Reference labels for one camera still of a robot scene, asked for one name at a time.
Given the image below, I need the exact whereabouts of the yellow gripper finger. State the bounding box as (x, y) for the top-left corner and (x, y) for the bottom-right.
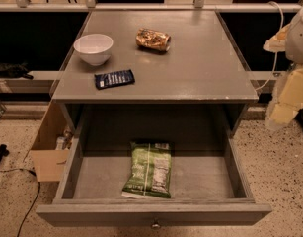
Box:
(263, 25), (289, 53)
(265, 66), (303, 130)

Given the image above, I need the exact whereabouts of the green jalapeno chip bag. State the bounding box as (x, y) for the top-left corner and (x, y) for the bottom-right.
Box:
(122, 141), (173, 198)

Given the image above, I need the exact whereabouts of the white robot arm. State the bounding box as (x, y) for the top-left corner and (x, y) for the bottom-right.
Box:
(263, 6), (303, 130)

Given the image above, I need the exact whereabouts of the grey open top drawer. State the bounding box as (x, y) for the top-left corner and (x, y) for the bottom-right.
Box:
(37, 104), (271, 227)

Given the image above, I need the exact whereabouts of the round metal drawer knob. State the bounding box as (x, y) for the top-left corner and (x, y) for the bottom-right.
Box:
(151, 221), (161, 230)

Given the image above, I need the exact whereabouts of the crushed gold soda can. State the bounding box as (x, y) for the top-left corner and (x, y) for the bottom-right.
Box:
(135, 28), (171, 52)

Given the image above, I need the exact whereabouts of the grey wooden cabinet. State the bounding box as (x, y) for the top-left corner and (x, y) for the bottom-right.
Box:
(53, 10), (258, 135)

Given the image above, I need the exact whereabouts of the dark blue snack packet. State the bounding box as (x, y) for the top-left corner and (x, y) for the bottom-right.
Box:
(95, 69), (135, 90)

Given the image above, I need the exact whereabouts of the white ceramic bowl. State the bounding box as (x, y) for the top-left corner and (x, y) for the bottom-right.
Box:
(73, 34), (114, 66)

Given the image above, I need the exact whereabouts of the brown cardboard box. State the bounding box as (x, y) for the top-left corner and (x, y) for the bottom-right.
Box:
(30, 103), (73, 182)

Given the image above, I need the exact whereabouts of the black object on ledge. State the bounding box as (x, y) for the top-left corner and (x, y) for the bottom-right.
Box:
(0, 62), (33, 80)

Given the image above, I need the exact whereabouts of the white hanging cable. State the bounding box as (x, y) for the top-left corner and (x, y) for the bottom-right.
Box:
(255, 1), (285, 92)

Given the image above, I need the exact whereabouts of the metal railing frame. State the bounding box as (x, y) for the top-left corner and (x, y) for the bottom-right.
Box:
(0, 0), (303, 12)

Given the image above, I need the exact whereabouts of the black floor cable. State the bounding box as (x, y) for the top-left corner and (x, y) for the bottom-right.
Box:
(0, 167), (42, 237)

